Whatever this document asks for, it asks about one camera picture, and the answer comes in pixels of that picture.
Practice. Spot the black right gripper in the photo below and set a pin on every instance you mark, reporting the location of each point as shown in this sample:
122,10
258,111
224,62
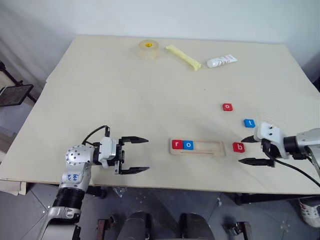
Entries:
271,150

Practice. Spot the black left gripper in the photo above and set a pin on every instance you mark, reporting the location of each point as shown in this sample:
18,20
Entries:
122,155

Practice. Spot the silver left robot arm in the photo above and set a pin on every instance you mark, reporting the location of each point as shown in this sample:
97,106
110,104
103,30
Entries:
75,160

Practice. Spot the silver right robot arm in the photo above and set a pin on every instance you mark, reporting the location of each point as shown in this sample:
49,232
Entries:
306,138

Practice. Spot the red b letter block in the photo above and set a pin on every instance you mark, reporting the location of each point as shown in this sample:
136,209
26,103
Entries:
239,147

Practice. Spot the blue t letter block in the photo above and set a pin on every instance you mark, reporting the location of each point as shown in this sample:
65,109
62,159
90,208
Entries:
249,123

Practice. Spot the red r letter block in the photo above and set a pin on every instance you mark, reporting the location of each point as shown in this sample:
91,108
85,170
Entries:
177,144

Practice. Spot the wooden letter tray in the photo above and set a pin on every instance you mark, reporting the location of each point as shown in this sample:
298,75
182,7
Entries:
210,150

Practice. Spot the red o letter block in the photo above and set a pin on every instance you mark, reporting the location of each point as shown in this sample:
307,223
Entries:
227,107

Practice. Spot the blue o letter block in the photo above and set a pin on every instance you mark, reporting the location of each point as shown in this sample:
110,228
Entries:
188,145

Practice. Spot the crumpled clear plastic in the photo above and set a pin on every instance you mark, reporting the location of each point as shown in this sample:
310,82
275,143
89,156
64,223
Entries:
119,192

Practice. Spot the black table leg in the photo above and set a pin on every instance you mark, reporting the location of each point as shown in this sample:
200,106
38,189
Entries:
96,192

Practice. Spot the dark rounded shape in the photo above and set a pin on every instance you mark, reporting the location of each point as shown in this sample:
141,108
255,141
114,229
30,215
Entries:
135,226

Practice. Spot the white sneaker with red marks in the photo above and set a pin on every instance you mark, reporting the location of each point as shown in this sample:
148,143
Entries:
311,211

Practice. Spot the white squeeze tube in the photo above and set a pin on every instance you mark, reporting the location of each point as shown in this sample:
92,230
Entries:
221,61

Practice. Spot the clear tape roll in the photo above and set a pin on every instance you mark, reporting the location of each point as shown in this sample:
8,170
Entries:
148,51

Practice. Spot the yellow long packet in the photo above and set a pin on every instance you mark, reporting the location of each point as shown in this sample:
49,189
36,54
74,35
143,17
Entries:
183,57

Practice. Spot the beige board piece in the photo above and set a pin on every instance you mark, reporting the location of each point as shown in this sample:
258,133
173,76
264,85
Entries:
12,187

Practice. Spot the black tablet on stand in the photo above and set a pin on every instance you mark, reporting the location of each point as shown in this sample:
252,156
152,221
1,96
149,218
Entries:
12,95

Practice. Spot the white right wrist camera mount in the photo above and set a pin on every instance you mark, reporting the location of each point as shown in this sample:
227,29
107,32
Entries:
271,136

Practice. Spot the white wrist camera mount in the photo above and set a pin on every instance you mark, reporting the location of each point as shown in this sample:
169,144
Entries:
271,136
107,150

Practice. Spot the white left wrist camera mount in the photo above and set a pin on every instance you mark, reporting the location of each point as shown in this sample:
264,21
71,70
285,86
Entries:
107,150

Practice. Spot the rusty brown bracket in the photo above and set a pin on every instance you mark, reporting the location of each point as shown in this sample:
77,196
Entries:
105,228
240,230

